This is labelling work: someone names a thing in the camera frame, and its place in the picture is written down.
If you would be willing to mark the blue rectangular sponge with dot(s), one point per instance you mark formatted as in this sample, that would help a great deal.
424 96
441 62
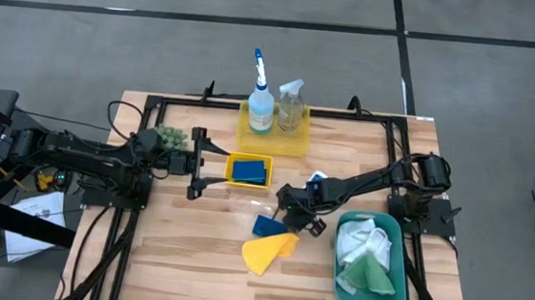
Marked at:
268 228
246 167

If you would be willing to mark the black aluminium table frame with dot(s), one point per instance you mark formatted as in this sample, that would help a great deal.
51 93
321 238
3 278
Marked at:
348 115

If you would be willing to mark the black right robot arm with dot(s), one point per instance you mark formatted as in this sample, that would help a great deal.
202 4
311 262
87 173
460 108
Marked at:
367 180

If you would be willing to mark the yellow slotted basket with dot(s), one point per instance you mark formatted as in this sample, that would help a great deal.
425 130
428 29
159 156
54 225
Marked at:
228 168

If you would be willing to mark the white paper sheet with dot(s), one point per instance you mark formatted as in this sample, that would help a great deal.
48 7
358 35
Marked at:
44 205

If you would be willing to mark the white lotion bottle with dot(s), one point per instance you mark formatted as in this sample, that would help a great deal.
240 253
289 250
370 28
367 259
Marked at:
317 176

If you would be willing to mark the blue liquid spray bottle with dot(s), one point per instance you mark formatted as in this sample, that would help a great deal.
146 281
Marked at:
261 113

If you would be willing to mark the clear spray bottle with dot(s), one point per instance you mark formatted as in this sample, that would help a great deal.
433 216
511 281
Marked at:
291 115

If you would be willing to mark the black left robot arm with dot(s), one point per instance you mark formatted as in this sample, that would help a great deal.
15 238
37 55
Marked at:
82 153

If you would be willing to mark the yellow cloth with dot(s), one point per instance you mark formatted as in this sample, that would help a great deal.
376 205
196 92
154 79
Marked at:
263 254

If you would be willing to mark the white cloth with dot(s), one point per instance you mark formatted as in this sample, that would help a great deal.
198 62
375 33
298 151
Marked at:
356 240

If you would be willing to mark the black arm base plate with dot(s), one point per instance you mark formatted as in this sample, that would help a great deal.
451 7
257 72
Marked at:
435 228
112 199

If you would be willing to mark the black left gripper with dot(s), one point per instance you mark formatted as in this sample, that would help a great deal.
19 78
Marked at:
181 164

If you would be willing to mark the yellow translucent tray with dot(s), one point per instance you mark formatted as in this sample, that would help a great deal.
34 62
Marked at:
273 143

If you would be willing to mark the green cloth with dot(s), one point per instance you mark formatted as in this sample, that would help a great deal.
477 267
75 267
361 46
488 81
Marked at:
373 278

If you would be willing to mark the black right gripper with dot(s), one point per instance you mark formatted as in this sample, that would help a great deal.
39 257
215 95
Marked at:
299 206

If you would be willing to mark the black clamp bracket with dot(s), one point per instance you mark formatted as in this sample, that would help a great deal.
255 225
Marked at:
253 96

